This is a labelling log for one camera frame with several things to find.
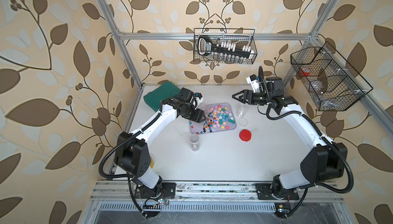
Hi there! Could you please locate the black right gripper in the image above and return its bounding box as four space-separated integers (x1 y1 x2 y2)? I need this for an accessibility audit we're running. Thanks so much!
233 90 272 106

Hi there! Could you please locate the clear jar of star candies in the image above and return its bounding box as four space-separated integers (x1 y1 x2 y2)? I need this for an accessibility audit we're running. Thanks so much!
236 102 249 118

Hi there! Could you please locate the clear jar lid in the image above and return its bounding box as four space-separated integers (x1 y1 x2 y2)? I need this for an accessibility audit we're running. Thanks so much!
238 118 249 127

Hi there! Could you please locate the red lidded clear jar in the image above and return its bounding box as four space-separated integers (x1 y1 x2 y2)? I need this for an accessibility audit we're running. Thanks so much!
198 103 210 117

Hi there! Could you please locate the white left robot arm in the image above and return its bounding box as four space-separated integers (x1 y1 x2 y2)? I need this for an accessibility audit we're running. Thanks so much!
99 90 206 197

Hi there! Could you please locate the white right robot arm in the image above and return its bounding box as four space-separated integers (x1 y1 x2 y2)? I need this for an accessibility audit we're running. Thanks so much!
232 89 354 199

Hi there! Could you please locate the pile of star candies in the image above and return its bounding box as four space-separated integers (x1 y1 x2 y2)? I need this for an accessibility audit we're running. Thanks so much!
209 103 236 132

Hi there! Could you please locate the red lidded jar in basket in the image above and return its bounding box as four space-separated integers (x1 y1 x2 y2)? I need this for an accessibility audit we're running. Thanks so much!
299 67 311 77

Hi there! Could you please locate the pile of lollipops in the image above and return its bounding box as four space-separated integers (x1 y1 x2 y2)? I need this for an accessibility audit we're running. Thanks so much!
189 115 220 135

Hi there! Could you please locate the lilac plastic tray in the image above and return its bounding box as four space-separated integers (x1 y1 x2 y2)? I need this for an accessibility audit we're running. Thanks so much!
189 103 236 135

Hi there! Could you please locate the green plastic block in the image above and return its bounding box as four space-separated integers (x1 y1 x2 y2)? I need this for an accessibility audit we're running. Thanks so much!
143 81 181 112

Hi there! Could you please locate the black socket set holder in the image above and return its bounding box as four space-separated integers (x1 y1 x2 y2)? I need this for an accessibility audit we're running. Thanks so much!
193 35 257 59

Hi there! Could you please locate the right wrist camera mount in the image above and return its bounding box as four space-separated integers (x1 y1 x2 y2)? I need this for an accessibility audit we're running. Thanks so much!
246 74 285 97

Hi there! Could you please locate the black wire basket back wall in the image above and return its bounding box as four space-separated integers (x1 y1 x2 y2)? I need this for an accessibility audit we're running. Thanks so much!
193 27 257 65

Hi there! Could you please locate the black wire basket wall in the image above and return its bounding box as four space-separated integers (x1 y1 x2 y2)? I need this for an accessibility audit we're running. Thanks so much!
290 42 373 111
193 27 257 65

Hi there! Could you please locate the black wire basket right wall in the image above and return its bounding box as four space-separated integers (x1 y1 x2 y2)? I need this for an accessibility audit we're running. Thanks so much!
290 42 373 111

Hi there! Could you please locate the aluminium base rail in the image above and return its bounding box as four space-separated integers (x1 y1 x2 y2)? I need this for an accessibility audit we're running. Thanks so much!
88 180 344 214

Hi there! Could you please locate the aluminium frame post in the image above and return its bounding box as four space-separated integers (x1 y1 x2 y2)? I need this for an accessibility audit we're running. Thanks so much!
280 0 354 89

